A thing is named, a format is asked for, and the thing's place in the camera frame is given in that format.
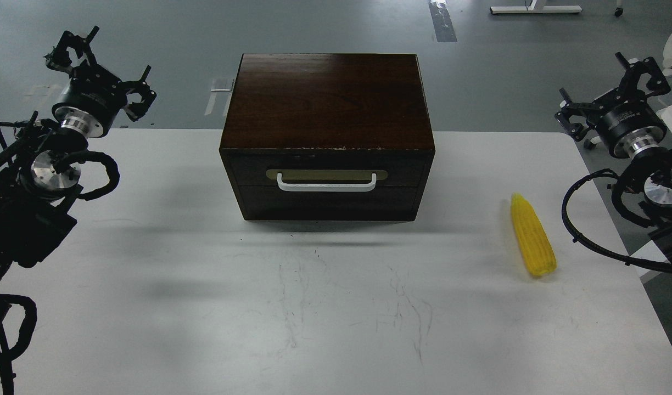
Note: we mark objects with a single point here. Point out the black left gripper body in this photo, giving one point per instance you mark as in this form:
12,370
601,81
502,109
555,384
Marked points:
90,102

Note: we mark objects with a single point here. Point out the wooden drawer with white handle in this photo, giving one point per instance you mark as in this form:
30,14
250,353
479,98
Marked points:
260,168

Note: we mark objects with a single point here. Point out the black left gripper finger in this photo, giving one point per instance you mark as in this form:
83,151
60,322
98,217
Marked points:
59,58
136,110

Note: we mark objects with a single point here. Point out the white desk leg base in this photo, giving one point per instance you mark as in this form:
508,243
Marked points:
536,7

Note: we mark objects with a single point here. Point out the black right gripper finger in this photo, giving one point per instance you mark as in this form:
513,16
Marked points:
578,118
642,80

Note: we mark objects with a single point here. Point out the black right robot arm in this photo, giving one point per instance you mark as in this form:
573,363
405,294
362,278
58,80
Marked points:
642,194

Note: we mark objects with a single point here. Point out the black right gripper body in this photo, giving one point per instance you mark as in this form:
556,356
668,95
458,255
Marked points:
630,129

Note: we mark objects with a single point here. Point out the dark wooden drawer cabinet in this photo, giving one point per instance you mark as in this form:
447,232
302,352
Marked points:
328,101

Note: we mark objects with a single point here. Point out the yellow corn cob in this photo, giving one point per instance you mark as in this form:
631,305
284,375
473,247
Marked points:
537,253

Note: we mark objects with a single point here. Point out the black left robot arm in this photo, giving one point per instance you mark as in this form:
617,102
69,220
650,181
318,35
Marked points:
46,166

